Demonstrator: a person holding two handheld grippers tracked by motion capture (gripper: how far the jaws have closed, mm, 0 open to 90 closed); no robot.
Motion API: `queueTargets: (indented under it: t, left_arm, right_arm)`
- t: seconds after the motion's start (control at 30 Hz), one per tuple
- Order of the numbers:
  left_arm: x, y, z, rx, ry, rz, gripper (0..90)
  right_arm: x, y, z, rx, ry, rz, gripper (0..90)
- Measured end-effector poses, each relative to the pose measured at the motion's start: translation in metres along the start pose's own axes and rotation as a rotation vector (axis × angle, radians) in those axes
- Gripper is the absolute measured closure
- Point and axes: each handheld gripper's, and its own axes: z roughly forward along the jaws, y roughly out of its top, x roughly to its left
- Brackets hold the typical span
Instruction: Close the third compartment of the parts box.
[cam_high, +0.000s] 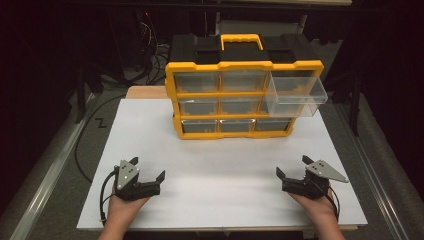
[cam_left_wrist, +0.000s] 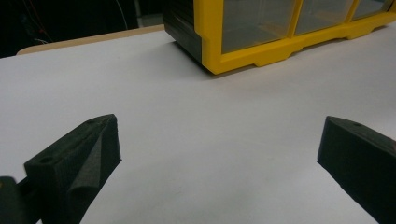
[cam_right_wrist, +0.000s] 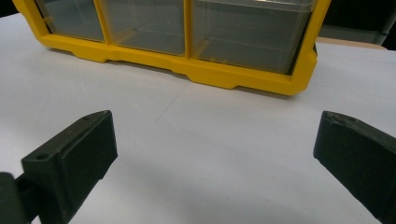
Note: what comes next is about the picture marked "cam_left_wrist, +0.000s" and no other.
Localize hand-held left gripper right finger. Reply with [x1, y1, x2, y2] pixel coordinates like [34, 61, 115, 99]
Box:
[317, 116, 396, 224]

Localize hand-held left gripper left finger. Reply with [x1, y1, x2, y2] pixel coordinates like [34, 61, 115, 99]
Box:
[23, 113, 122, 224]

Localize clear plastic drawer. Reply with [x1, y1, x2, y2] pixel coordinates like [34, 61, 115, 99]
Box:
[221, 0, 297, 55]
[352, 0, 394, 21]
[294, 0, 356, 35]

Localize yellow and black drawer cabinet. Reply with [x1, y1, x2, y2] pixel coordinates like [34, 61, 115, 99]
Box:
[163, 0, 396, 76]

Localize thin cables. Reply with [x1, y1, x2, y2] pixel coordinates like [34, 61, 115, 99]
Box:
[18, 0, 55, 46]

